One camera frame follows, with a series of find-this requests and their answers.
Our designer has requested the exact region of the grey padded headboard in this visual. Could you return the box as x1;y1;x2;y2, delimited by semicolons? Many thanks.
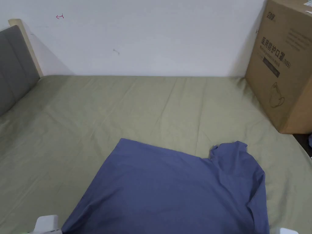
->
0;19;44;117

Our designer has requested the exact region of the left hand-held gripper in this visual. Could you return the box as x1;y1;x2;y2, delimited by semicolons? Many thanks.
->
31;214;63;234

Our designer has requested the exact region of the bed with pale green sheet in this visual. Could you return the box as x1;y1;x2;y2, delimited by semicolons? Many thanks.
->
0;75;312;234

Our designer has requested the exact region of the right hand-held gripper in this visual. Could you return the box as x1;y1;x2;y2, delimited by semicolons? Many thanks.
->
273;227;297;234

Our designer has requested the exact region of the brown cardboard carton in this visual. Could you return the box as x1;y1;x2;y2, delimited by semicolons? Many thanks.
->
245;0;312;134

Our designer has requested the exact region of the blue shirt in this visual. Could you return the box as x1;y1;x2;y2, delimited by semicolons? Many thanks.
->
61;138;270;234

